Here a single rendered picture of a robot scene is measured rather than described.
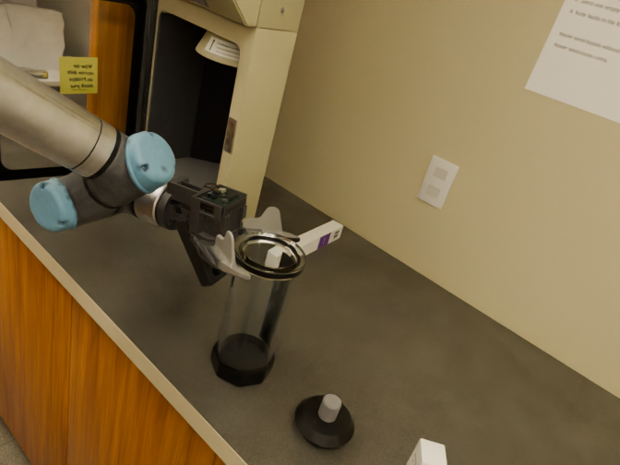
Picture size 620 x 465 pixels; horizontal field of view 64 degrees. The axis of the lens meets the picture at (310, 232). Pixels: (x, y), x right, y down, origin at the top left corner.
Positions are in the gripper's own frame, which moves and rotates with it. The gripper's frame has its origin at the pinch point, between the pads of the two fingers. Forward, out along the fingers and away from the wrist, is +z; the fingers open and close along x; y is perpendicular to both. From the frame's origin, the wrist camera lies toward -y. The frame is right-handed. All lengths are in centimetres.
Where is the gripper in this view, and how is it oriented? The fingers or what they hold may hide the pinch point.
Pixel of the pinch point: (278, 262)
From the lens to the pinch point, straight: 74.9
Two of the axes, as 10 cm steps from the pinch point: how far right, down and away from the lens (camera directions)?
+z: 8.9, 3.4, -3.2
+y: 1.7, -8.8, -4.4
